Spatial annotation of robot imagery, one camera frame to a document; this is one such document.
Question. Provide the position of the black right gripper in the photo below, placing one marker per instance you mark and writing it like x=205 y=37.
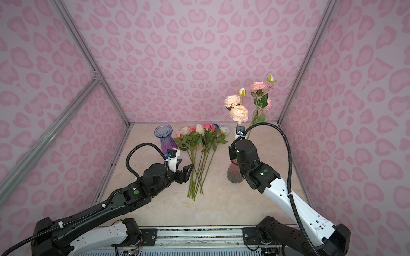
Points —
x=231 y=151

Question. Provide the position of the white blue rose stem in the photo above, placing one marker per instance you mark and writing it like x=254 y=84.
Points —
x=224 y=129

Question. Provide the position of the aluminium frame post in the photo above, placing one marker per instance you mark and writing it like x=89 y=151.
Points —
x=72 y=28
x=323 y=24

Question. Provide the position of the purple blue glass vase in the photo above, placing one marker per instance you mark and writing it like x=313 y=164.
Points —
x=164 y=133

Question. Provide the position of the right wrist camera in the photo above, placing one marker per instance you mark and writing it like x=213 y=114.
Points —
x=240 y=130

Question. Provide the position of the dark pink rose stem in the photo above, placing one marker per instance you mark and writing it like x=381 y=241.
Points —
x=213 y=136

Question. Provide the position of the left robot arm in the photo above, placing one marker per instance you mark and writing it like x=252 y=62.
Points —
x=82 y=232

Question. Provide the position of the aluminium diagonal frame bar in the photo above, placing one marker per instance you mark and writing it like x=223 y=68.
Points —
x=26 y=163

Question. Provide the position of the aluminium frame post right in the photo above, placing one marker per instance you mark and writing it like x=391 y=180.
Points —
x=323 y=24

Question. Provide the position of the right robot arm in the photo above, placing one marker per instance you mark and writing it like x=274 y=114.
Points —
x=315 y=236

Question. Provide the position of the peach rose stem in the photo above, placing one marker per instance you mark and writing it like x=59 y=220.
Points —
x=234 y=104

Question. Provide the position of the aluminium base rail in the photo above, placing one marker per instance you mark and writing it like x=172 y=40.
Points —
x=195 y=241

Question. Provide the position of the pink bud rose stem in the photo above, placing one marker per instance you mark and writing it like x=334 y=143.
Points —
x=188 y=140

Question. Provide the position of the cream white rose stem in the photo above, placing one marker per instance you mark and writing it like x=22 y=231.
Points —
x=200 y=129

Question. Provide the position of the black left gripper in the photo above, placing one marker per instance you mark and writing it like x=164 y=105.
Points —
x=181 y=178

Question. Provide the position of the light pink rose stem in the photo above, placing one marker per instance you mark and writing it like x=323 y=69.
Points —
x=260 y=92

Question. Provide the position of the red grey glass vase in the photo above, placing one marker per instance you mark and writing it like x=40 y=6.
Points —
x=233 y=173

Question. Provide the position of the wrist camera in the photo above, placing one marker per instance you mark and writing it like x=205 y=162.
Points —
x=240 y=130
x=173 y=159

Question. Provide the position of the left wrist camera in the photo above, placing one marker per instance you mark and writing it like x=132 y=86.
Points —
x=173 y=159

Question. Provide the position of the aluminium frame post left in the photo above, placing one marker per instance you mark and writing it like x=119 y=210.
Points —
x=72 y=28

